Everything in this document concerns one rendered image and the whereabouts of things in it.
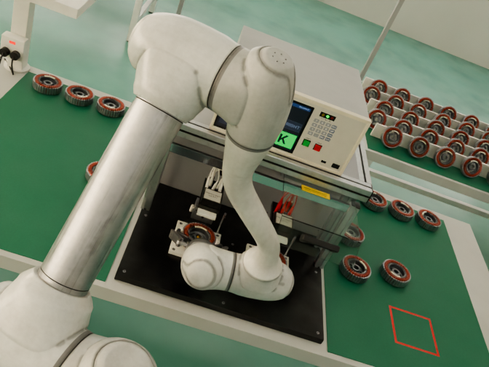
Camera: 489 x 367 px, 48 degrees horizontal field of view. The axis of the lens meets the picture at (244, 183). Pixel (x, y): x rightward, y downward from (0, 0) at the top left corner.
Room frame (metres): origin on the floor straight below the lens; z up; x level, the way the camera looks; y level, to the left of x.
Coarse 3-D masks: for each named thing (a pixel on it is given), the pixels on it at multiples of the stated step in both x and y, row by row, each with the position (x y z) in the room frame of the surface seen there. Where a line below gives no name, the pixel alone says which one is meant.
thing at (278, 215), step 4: (272, 204) 1.51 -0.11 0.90; (276, 204) 1.52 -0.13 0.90; (272, 208) 1.49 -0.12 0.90; (280, 208) 1.51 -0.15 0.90; (272, 212) 1.47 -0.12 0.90; (276, 212) 1.44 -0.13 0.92; (272, 216) 1.44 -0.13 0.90; (276, 216) 1.42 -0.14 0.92; (280, 216) 1.43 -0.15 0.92; (272, 220) 1.42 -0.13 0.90; (276, 220) 1.40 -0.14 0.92; (276, 224) 1.39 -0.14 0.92; (276, 228) 1.39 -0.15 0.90
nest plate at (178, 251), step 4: (180, 224) 1.36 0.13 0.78; (184, 224) 1.36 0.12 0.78; (176, 228) 1.33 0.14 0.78; (216, 236) 1.38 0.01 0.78; (220, 236) 1.39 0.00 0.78; (172, 244) 1.25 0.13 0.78; (172, 248) 1.24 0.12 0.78; (176, 248) 1.24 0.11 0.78; (180, 248) 1.25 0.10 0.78; (184, 248) 1.26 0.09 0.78; (168, 252) 1.22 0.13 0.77; (172, 252) 1.23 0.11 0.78; (176, 252) 1.23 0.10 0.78; (180, 252) 1.24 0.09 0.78; (180, 256) 1.23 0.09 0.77
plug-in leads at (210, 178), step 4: (212, 168) 1.44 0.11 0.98; (216, 168) 1.46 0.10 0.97; (212, 172) 1.48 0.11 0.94; (208, 176) 1.43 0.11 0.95; (212, 176) 1.45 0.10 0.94; (208, 180) 1.43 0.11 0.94; (212, 180) 1.46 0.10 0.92; (220, 180) 1.46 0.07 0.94; (208, 184) 1.43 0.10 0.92; (216, 184) 1.43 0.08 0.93; (220, 184) 1.43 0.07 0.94; (212, 188) 1.43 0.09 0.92; (216, 188) 1.45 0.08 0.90; (220, 188) 1.43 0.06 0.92
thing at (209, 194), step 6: (204, 180) 1.48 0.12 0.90; (204, 186) 1.44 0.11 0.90; (204, 192) 1.38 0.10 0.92; (210, 192) 1.39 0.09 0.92; (216, 192) 1.41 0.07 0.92; (222, 192) 1.45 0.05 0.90; (204, 198) 1.35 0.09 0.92; (210, 198) 1.37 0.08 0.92; (216, 198) 1.38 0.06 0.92; (222, 198) 1.39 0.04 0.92; (198, 204) 1.35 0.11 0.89; (204, 204) 1.35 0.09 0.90; (210, 204) 1.35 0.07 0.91; (216, 204) 1.36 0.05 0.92; (198, 210) 1.33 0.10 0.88; (204, 210) 1.35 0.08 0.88; (210, 210) 1.35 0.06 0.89; (216, 210) 1.36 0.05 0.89; (204, 216) 1.33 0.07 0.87; (210, 216) 1.33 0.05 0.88
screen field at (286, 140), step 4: (284, 132) 1.46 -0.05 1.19; (280, 136) 1.45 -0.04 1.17; (284, 136) 1.46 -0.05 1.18; (288, 136) 1.46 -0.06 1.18; (292, 136) 1.46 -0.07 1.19; (296, 136) 1.46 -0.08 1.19; (276, 140) 1.45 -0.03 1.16; (280, 140) 1.46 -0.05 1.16; (284, 140) 1.46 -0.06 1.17; (288, 140) 1.46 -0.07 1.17; (292, 140) 1.46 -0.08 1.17; (280, 144) 1.46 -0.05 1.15; (284, 144) 1.46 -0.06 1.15; (288, 144) 1.46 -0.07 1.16; (292, 144) 1.46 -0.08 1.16; (288, 148) 1.46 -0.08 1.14
